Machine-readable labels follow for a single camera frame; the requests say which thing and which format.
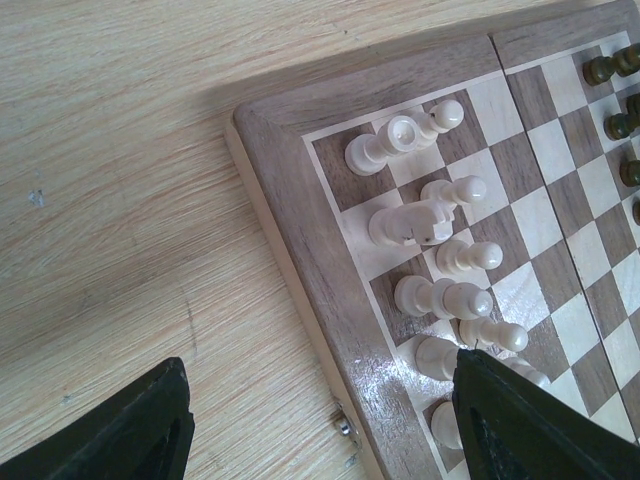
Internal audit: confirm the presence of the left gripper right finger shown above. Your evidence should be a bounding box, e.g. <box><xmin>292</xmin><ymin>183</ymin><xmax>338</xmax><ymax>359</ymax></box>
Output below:
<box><xmin>452</xmin><ymin>349</ymin><xmax>639</xmax><ymax>479</ymax></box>

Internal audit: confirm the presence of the white queen piece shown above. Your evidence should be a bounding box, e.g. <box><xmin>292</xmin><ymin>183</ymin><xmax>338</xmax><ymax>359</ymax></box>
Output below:
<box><xmin>415</xmin><ymin>337</ymin><xmax>459</xmax><ymax>381</ymax></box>

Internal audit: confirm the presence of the white rook far corner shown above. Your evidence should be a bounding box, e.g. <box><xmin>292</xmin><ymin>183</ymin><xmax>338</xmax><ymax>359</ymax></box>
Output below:
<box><xmin>345</xmin><ymin>115</ymin><xmax>420</xmax><ymax>176</ymax></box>

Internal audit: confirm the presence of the white bishop far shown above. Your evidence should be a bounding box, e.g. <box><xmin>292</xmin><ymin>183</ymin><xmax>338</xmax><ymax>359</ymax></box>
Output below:
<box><xmin>394</xmin><ymin>275</ymin><xmax>494</xmax><ymax>321</ymax></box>

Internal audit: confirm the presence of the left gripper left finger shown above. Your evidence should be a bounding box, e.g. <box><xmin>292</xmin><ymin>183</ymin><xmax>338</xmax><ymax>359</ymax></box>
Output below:
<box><xmin>1</xmin><ymin>357</ymin><xmax>195</xmax><ymax>479</ymax></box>

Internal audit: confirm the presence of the white pawn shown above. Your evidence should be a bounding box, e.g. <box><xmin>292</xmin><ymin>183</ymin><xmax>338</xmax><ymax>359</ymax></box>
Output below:
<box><xmin>436</xmin><ymin>240</ymin><xmax>504</xmax><ymax>275</ymax></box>
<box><xmin>416</xmin><ymin>100</ymin><xmax>464</xmax><ymax>149</ymax></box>
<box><xmin>459</xmin><ymin>317</ymin><xmax>529</xmax><ymax>353</ymax></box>
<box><xmin>420</xmin><ymin>175</ymin><xmax>487</xmax><ymax>210</ymax></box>

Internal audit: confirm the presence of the white king piece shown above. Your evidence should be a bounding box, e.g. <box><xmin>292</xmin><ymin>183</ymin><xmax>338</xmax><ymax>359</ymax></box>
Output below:
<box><xmin>431</xmin><ymin>401</ymin><xmax>463</xmax><ymax>450</ymax></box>

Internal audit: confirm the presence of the dark rook far corner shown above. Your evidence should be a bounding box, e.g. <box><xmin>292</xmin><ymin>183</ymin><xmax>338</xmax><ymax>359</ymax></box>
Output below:
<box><xmin>613</xmin><ymin>43</ymin><xmax>640</xmax><ymax>77</ymax></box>

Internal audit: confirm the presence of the wooden chess board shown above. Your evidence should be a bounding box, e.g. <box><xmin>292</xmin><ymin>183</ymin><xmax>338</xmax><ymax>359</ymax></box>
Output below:
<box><xmin>227</xmin><ymin>1</ymin><xmax>639</xmax><ymax>479</ymax></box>

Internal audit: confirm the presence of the white knight far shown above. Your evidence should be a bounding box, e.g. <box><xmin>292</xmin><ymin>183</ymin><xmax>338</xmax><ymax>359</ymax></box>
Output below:
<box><xmin>368</xmin><ymin>199</ymin><xmax>455</xmax><ymax>246</ymax></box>

